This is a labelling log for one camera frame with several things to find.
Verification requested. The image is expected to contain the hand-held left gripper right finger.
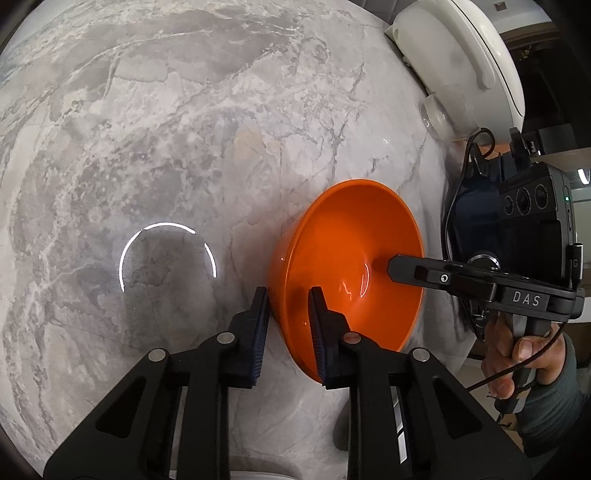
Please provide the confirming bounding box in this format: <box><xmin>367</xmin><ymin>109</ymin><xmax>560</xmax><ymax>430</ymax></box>
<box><xmin>307</xmin><ymin>286</ymin><xmax>522</xmax><ymax>480</ymax></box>

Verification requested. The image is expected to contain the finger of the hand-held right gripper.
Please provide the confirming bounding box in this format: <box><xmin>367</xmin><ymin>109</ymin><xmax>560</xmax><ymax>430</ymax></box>
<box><xmin>387</xmin><ymin>252</ymin><xmax>500</xmax><ymax>302</ymax></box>

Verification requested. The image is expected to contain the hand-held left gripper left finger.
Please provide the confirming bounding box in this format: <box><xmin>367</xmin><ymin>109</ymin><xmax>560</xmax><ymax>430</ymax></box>
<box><xmin>44</xmin><ymin>287</ymin><xmax>271</xmax><ymax>480</ymax></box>

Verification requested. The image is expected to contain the orange bowl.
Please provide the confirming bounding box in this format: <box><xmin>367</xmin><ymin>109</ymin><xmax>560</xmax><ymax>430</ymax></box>
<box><xmin>267</xmin><ymin>179</ymin><xmax>426</xmax><ymax>385</ymax></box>

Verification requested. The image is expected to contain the person's right forearm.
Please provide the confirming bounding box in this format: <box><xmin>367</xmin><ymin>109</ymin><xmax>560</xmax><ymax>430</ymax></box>
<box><xmin>513</xmin><ymin>333</ymin><xmax>591</xmax><ymax>435</ymax></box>

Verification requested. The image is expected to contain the person's right hand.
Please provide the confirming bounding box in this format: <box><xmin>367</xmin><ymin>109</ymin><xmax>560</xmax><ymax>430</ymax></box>
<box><xmin>481</xmin><ymin>318</ymin><xmax>567</xmax><ymax>400</ymax></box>

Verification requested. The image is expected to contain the white rice cooker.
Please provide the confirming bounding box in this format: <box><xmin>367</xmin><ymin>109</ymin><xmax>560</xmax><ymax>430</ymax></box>
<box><xmin>384</xmin><ymin>0</ymin><xmax>526</xmax><ymax>142</ymax></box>

